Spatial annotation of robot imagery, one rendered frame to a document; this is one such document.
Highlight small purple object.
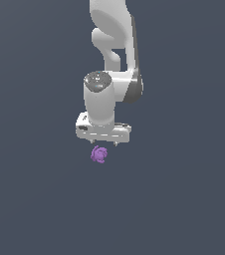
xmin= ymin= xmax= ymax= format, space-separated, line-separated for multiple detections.
xmin=90 ymin=144 xmax=109 ymax=164

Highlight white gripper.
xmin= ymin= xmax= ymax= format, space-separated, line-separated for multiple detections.
xmin=75 ymin=111 xmax=132 ymax=147

